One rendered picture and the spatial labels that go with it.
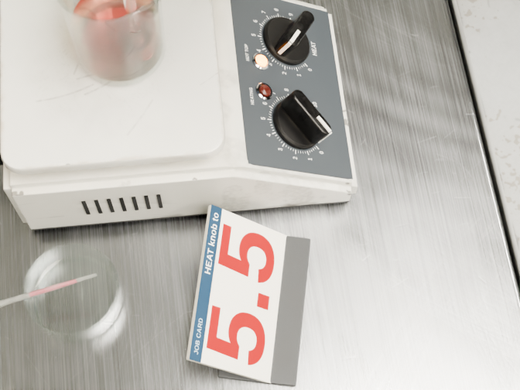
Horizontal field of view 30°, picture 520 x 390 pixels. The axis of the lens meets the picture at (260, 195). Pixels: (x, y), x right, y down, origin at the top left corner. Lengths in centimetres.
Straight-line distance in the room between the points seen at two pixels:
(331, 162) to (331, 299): 8
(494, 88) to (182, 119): 23
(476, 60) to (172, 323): 26
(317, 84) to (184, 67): 9
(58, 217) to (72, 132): 7
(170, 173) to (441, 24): 23
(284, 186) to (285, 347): 9
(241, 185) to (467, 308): 16
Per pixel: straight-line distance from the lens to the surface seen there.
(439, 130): 63
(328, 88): 60
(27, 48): 56
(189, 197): 56
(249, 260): 56
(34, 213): 57
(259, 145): 55
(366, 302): 58
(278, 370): 56
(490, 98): 65
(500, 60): 67
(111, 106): 53
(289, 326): 57
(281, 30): 59
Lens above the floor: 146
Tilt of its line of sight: 68 degrees down
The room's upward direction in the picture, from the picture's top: 2 degrees clockwise
